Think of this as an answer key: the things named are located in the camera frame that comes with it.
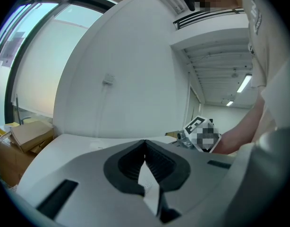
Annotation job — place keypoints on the white wall switch box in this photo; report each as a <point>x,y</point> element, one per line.
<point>108,79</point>

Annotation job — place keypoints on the large cardboard box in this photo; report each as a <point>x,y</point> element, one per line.
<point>10,159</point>

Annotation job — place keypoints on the black window frame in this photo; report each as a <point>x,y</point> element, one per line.
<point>14,79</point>

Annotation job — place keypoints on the long ceiling light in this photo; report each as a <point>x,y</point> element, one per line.
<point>244,83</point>

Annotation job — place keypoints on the grey metal pole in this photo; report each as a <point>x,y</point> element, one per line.
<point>18,107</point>

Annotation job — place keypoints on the yellow bin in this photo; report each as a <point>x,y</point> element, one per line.
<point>4,129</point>

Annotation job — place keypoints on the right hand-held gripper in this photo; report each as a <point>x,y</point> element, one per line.
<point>194,129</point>

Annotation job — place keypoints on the black balcony railing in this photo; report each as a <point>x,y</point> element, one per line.
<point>201,15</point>

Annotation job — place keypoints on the white table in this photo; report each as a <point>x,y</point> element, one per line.
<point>71,145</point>

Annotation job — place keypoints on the round ceiling fixture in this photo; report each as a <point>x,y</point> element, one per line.
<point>234,74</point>

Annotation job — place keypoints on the person's beige shirt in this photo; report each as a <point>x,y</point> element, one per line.
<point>270,32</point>

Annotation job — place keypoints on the person's right forearm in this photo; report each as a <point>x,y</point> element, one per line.
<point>241,129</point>

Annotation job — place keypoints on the flat cardboard box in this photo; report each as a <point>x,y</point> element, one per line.
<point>29,133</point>

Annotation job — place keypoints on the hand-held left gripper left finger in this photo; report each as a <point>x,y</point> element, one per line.
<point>88,193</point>

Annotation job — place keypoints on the small cardboard box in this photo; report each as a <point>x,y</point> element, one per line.
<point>173,134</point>

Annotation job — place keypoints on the paper notice on window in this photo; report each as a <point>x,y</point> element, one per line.
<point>11,51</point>

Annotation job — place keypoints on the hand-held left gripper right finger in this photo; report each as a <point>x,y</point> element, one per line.
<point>201,183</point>

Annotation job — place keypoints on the short ceiling light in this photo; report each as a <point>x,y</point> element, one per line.
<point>230,102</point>

